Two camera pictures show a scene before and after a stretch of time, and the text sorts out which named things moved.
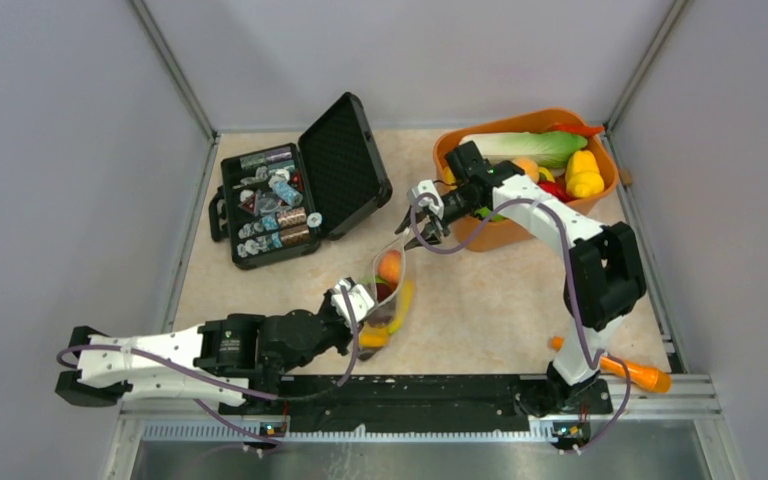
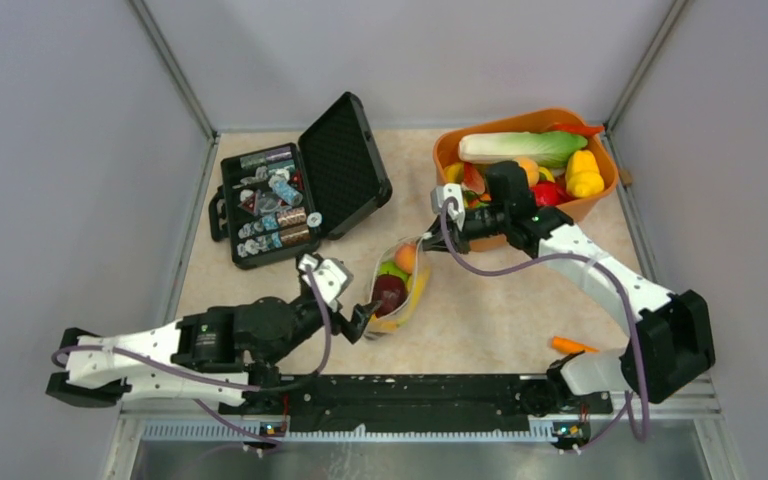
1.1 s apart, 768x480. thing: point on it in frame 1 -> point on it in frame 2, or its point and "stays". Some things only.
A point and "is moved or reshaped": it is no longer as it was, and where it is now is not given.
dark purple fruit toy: (384, 312) is moved or reshaped
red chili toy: (581, 129) stays
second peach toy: (529, 167) stays
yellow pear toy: (583, 177) stays
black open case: (278, 203) stays
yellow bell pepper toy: (370, 337) -> (379, 325)
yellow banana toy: (408, 291) is moved or reshaped
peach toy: (389, 267) -> (405, 256)
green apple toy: (375, 279) -> (391, 268)
